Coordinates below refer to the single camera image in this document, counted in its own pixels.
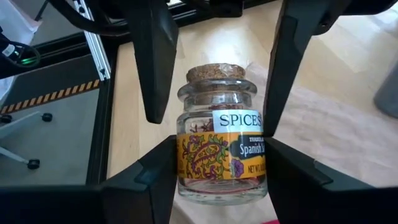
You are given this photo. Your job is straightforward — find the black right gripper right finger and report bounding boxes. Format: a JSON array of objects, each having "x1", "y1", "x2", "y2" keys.
[{"x1": 264, "y1": 136, "x2": 374, "y2": 224}]

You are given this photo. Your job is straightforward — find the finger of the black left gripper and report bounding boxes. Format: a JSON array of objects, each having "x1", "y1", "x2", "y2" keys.
[
  {"x1": 262, "y1": 0, "x2": 336, "y2": 138},
  {"x1": 119, "y1": 0, "x2": 180, "y2": 124}
]

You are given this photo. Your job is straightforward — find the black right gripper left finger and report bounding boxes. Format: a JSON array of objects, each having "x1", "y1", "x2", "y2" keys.
[{"x1": 102, "y1": 134, "x2": 178, "y2": 224}]

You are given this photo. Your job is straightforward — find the small snack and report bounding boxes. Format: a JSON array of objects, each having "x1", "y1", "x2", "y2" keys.
[{"x1": 176, "y1": 63, "x2": 269, "y2": 206}]

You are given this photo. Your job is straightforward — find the tan cloth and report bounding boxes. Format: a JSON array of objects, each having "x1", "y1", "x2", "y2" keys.
[{"x1": 245, "y1": 62, "x2": 398, "y2": 189}]

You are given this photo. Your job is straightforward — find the black device green light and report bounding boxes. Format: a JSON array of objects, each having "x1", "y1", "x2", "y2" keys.
[{"x1": 0, "y1": 26, "x2": 42, "y2": 78}]

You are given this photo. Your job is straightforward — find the grey wheeled chair base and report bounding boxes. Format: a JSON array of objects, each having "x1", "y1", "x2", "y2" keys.
[{"x1": 0, "y1": 111, "x2": 53, "y2": 170}]

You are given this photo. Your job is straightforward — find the aluminium camera rail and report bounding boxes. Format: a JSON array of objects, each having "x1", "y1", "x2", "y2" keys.
[{"x1": 73, "y1": 0, "x2": 112, "y2": 81}]

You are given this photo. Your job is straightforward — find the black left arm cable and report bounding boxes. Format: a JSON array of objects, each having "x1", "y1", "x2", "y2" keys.
[{"x1": 48, "y1": 0, "x2": 131, "y2": 37}]

